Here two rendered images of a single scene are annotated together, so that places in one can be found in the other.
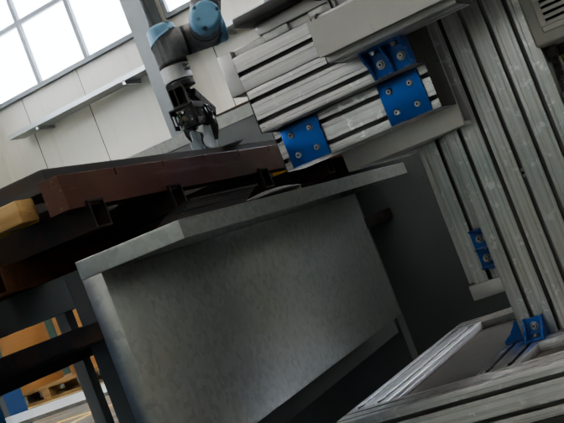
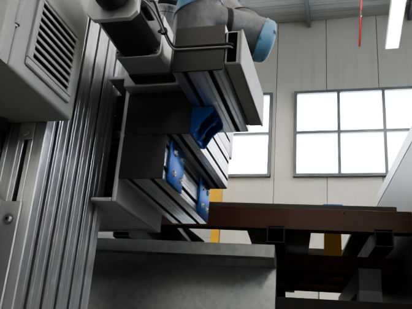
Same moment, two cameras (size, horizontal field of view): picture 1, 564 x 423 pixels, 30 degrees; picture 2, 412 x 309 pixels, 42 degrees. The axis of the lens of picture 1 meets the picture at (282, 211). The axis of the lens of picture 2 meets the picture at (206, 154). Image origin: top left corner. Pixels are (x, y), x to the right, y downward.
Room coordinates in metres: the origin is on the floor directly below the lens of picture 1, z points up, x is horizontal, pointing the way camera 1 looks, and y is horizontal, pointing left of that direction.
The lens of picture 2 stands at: (2.34, -1.56, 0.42)
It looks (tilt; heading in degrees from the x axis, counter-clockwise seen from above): 20 degrees up; 78
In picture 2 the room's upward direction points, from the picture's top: 4 degrees clockwise
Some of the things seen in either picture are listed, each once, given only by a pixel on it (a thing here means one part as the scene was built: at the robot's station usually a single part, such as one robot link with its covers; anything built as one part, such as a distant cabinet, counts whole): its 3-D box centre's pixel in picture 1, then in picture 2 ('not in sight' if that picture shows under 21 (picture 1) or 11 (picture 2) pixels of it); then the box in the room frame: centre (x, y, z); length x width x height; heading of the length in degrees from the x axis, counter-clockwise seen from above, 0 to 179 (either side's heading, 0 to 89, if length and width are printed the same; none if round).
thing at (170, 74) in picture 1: (178, 75); not in sight; (2.62, 0.12, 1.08); 0.08 x 0.08 x 0.05
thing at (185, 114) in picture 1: (187, 105); not in sight; (2.61, 0.12, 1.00); 0.09 x 0.08 x 0.12; 157
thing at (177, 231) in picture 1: (282, 206); (38, 247); (2.23, -0.01, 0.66); 1.30 x 0.20 x 0.03; 157
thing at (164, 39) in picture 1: (167, 45); not in sight; (2.62, 0.12, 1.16); 0.09 x 0.08 x 0.11; 97
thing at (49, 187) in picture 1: (250, 163); (126, 214); (2.46, 0.03, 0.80); 1.62 x 0.04 x 0.06; 157
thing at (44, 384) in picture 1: (57, 346); not in sight; (10.96, 2.69, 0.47); 1.32 x 0.80 x 0.95; 62
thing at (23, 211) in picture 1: (13, 216); not in sight; (1.76, 0.42, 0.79); 0.06 x 0.05 x 0.04; 67
